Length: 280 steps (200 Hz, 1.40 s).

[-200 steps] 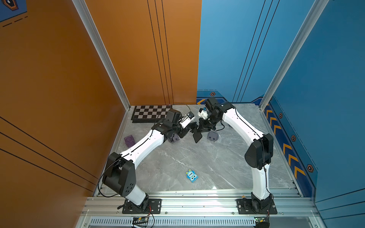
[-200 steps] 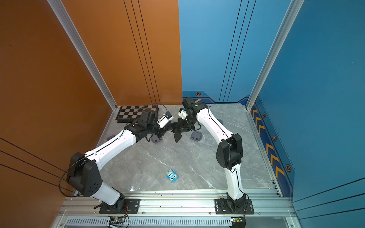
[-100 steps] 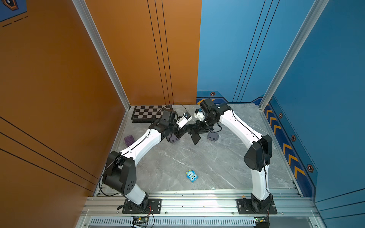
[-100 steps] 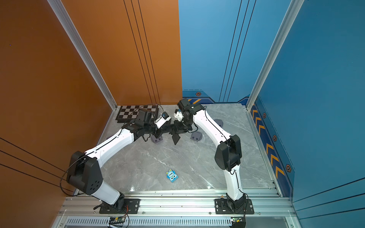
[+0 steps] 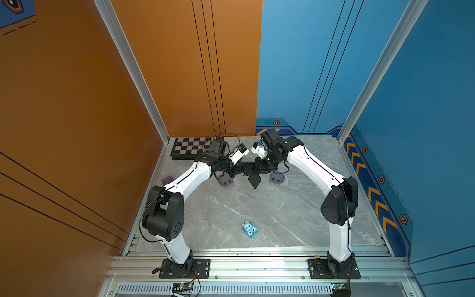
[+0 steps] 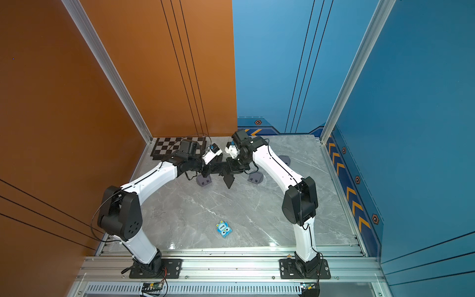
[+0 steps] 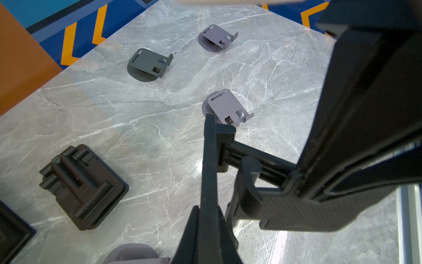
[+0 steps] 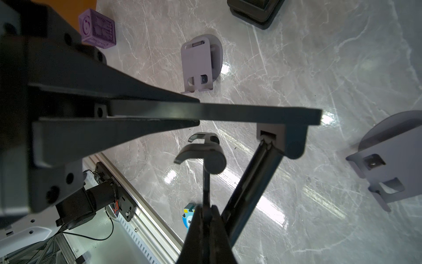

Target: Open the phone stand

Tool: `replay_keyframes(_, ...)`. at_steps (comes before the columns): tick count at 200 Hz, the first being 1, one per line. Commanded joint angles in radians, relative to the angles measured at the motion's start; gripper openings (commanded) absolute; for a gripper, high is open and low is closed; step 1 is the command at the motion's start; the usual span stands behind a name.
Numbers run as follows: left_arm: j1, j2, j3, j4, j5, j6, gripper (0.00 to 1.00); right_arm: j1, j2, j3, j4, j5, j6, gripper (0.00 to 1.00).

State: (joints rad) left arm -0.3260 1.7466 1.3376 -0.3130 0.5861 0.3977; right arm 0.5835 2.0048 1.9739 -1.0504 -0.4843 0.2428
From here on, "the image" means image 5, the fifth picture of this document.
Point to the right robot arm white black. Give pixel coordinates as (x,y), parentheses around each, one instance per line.
(341,194)

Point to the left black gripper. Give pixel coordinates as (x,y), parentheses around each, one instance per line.
(235,168)

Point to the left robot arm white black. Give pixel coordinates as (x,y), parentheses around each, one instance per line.
(163,216)

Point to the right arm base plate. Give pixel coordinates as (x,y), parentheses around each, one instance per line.
(319,268)

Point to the purple cube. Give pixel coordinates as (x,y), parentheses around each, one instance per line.
(167,180)

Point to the left aluminium corner post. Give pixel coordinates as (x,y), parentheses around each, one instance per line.
(122,44)

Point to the right aluminium corner post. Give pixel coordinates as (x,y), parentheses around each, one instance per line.
(399,35)

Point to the right circuit board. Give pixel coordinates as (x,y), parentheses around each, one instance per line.
(341,290)

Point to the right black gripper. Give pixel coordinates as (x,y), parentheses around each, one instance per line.
(260,169)

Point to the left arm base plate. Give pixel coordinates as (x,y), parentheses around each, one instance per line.
(196,268)

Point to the left green circuit board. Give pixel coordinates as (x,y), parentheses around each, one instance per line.
(182,289)

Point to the aluminium front rail frame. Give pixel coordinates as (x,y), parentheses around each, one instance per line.
(280,272)

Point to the black folding phone stand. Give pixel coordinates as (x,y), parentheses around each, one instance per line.
(253,171)

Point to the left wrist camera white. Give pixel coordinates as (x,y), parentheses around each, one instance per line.
(238,153)

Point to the grey round stand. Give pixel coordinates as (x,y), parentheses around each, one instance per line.
(225,180)
(277,177)

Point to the black white chessboard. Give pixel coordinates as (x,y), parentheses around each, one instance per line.
(194,148)

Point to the aluminium corner post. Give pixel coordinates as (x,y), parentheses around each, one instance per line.
(122,44)
(399,35)

